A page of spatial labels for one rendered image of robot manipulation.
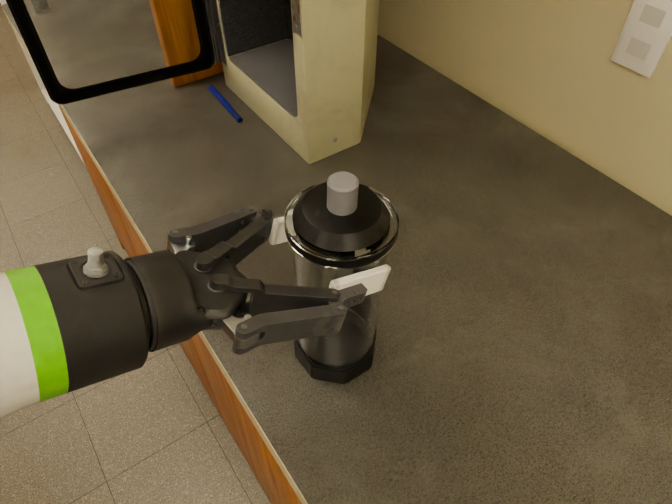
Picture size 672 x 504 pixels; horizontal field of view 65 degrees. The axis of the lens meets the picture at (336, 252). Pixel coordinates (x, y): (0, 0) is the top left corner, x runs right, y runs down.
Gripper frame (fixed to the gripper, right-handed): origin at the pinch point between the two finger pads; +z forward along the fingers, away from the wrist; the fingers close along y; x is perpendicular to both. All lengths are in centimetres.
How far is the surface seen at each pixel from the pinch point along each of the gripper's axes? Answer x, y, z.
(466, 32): -10, 40, 61
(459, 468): 16.6, -19.7, 7.5
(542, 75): -9, 20, 61
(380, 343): 15.8, -2.7, 10.4
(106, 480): 120, 50, -6
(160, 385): 113, 68, 17
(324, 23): -11.7, 32.6, 18.9
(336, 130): 5.7, 32.5, 26.7
